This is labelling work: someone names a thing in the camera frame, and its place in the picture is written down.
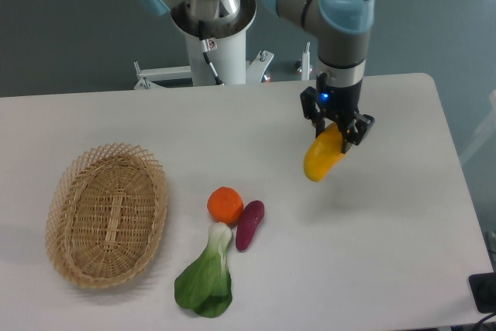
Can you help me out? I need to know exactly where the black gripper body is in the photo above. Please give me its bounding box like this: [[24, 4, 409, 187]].
[[315, 73, 362, 125]]

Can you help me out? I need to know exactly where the black device at table edge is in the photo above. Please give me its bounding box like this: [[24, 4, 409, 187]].
[[468, 272, 495, 313]]

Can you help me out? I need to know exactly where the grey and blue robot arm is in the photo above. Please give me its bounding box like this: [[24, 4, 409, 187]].
[[140, 0, 375, 153]]

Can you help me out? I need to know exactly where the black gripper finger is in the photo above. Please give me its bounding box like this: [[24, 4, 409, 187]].
[[337, 111, 375, 153], [300, 86, 330, 138]]

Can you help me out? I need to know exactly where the woven wicker basket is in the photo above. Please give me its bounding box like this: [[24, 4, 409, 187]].
[[46, 143, 167, 289]]

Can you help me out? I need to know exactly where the purple sweet potato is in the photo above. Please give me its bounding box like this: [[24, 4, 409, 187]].
[[236, 200, 265, 252]]

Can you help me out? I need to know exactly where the yellow mango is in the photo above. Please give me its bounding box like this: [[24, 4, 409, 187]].
[[303, 123, 345, 182]]

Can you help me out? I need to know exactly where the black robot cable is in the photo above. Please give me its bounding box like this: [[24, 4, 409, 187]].
[[198, 20, 226, 86]]

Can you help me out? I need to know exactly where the orange fruit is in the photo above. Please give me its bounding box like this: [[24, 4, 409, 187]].
[[207, 186, 244, 225]]

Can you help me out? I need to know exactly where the green bok choy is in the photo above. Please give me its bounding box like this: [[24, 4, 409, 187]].
[[174, 222, 233, 319]]

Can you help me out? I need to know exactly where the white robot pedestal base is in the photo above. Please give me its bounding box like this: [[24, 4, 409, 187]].
[[134, 0, 274, 90]]

